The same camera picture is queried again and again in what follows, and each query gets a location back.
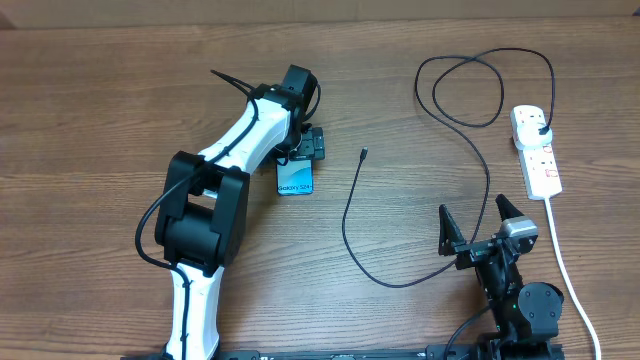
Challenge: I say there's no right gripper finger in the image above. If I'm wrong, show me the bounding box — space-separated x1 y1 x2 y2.
495 194 523 221
438 204 466 255

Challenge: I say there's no Galaxy smartphone with blue screen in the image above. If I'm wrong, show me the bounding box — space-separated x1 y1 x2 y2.
276 160 314 196

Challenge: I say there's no black USB charging cable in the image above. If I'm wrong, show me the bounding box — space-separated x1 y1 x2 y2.
341 47 557 290

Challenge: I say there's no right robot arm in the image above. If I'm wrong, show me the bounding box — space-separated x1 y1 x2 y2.
428 194 564 359

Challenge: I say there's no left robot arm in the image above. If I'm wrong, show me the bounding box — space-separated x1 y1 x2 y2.
150 65 325 359

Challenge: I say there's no white charger adapter plug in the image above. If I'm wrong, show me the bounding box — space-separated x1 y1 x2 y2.
513 123 553 151

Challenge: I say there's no white power strip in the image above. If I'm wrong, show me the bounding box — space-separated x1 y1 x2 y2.
510 105 562 200

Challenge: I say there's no white power strip cord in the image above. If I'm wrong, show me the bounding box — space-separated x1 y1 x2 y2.
543 196 603 360

